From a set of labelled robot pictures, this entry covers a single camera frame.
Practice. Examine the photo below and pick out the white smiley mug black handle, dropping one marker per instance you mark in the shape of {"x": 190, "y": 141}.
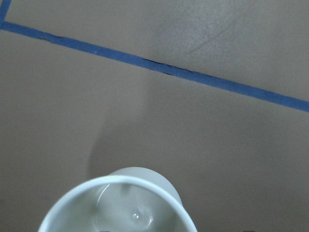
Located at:
{"x": 132, "y": 199}

